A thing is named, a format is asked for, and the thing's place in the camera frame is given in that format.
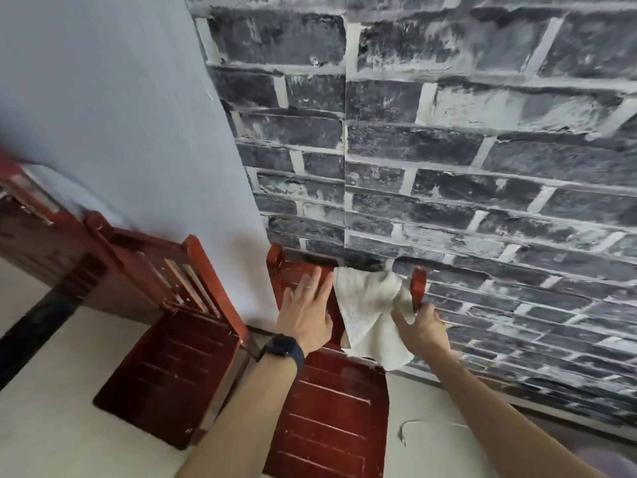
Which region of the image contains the person's right hand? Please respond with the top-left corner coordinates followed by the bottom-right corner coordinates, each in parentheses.
top-left (390, 293), bottom-right (452, 365)

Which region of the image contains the person's left hand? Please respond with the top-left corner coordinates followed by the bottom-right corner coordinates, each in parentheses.
top-left (275, 267), bottom-right (335, 357)

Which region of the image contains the white cloth towel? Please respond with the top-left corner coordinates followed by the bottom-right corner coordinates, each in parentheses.
top-left (332, 266), bottom-right (418, 373)

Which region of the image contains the person's left forearm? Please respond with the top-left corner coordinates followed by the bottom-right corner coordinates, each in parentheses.
top-left (174, 356), bottom-right (300, 478)

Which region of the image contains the person's right forearm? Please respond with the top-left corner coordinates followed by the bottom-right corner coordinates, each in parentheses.
top-left (422, 346), bottom-right (610, 478)

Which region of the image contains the black smartwatch with blue band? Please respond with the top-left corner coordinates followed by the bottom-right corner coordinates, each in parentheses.
top-left (256, 333), bottom-right (306, 380)

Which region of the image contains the red wooden slatted chair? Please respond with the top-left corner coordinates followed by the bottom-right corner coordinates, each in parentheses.
top-left (262, 244), bottom-right (429, 478)
top-left (84, 211), bottom-right (250, 451)

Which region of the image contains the dark red wooden table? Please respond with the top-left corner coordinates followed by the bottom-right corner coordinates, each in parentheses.
top-left (0, 148), bottom-right (167, 325)

